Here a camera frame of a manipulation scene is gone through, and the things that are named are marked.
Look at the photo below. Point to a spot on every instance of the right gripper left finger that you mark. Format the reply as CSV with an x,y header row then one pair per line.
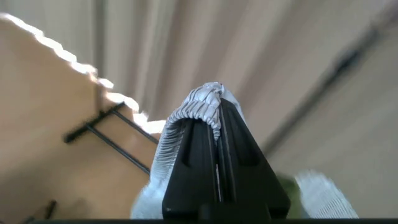
x,y
192,180

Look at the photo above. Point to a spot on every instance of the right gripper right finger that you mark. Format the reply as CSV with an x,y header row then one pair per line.
x,y
245,180

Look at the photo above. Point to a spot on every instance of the pale grey shorts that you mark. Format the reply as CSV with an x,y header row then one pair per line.
x,y
199,102

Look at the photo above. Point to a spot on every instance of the black clothes rack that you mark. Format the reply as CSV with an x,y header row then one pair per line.
x,y
81,130

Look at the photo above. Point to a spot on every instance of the green garment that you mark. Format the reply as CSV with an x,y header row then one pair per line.
x,y
292,196

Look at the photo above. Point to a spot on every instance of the beige curtain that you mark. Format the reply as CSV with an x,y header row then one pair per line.
x,y
186,46

